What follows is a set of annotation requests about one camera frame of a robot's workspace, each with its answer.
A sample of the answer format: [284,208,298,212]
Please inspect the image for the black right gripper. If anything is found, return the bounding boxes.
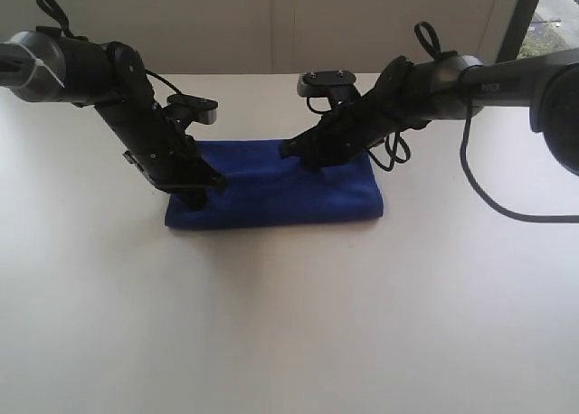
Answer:
[280,93,407,172]

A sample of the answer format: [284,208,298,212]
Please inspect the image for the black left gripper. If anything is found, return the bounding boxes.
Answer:
[95,92,226,211]

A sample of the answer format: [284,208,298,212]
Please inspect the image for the blue microfiber cloth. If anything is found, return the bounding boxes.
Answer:
[165,139,384,231]

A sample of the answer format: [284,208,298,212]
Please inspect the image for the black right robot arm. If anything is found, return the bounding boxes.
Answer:
[280,49,578,174]

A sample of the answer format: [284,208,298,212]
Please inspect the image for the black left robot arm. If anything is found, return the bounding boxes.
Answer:
[1,27,227,211]

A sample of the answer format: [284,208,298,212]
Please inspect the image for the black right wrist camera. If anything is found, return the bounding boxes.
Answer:
[297,70,361,116]

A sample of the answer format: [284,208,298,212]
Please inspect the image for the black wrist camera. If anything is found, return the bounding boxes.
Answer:
[297,70,361,116]
[164,94,219,129]

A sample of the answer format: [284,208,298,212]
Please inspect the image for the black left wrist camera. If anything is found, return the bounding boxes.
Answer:
[164,94,219,129]

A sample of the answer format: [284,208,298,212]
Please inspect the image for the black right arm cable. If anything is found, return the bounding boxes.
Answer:
[307,21,579,223]

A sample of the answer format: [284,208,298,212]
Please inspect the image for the dark window frame post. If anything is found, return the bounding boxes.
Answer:
[496,0,539,62]

